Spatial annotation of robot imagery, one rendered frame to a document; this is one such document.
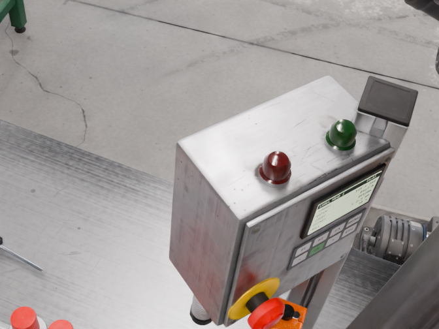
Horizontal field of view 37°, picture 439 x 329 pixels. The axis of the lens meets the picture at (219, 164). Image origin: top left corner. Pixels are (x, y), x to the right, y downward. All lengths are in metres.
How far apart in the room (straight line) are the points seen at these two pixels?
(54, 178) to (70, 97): 1.34
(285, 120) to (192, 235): 0.13
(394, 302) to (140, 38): 2.45
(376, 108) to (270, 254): 0.15
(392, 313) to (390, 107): 0.17
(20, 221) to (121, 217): 0.19
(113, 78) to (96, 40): 0.25
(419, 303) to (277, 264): 0.13
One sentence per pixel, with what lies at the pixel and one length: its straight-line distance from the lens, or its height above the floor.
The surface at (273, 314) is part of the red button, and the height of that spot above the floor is 1.34.
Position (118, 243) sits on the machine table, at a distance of 1.24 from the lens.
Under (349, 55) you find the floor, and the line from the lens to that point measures 2.99.
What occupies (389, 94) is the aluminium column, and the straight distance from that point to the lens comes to 0.58.
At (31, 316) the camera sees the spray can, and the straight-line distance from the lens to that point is 0.90.
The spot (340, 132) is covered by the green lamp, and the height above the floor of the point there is 1.50.
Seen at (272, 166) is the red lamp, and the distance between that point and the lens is 0.50.
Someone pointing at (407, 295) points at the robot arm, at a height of 1.43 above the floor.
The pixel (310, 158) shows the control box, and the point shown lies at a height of 1.48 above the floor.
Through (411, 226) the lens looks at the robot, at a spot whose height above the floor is 0.41.
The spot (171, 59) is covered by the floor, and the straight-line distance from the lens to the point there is 2.82.
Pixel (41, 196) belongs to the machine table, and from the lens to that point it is 1.31.
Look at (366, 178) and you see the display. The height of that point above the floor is 1.45.
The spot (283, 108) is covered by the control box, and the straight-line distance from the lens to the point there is 0.58.
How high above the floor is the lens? 1.88
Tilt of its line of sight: 51 degrees down
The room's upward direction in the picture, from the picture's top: 9 degrees clockwise
